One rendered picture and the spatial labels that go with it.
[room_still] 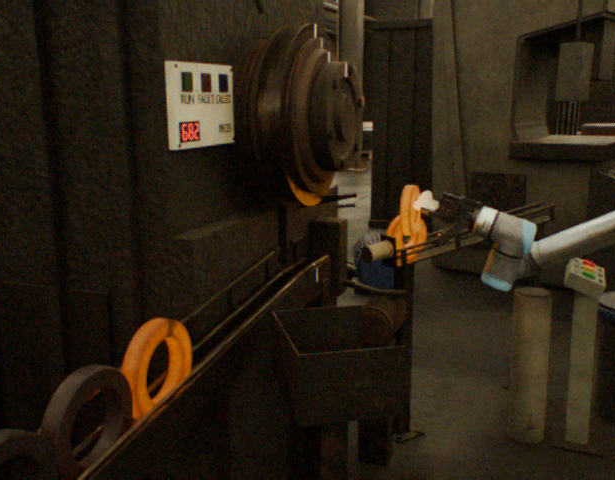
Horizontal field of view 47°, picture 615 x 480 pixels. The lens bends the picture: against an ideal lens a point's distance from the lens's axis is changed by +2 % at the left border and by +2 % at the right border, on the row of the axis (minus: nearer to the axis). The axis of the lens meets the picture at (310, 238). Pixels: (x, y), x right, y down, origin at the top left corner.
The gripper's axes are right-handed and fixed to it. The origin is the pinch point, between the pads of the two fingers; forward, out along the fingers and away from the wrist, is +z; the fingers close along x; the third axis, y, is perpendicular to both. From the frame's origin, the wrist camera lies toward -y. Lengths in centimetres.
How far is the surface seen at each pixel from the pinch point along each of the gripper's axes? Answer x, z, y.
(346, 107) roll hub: 34.8, 17.6, 25.5
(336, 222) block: 12.9, 17.6, -10.2
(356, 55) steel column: -804, 290, 14
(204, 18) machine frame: 63, 47, 37
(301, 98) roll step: 49, 25, 26
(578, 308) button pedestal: -30, -57, -21
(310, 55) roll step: 42, 28, 35
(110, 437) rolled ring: 119, 15, -29
